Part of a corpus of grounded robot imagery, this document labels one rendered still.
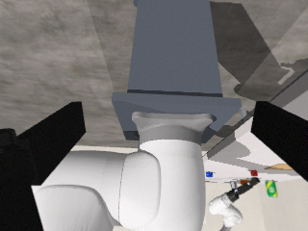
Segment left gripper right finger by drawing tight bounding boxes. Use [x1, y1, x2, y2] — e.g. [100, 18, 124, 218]
[250, 101, 308, 182]

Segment green soda can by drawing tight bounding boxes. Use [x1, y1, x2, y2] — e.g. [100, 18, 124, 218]
[265, 180, 278, 197]

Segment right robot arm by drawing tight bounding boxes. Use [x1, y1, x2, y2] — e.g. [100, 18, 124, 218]
[208, 182, 243, 231]

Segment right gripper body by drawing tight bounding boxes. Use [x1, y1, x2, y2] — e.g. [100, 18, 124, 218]
[227, 190, 240, 202]

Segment tan flat mat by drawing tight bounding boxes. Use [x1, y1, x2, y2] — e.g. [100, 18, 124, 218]
[264, 164, 292, 170]

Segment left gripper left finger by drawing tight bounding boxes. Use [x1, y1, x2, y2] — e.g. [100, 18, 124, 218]
[0, 102, 86, 231]

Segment red die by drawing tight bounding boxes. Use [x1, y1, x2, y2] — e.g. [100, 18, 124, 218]
[250, 170, 258, 176]

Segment blue die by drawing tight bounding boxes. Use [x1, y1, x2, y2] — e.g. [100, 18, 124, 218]
[206, 171, 213, 177]

